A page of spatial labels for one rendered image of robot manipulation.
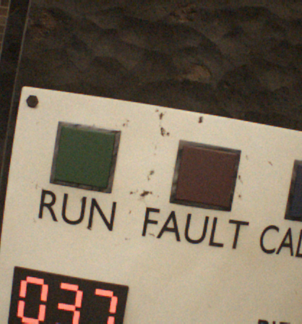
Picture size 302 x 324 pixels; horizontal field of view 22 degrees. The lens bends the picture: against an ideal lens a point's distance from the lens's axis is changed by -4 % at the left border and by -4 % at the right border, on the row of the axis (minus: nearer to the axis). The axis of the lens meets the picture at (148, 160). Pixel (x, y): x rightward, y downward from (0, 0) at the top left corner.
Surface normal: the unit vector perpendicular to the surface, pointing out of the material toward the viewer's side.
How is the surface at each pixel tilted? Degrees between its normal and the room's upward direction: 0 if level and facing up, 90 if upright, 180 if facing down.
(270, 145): 90
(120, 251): 90
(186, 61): 90
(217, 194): 90
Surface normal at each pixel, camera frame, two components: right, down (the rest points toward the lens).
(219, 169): 0.02, 0.07
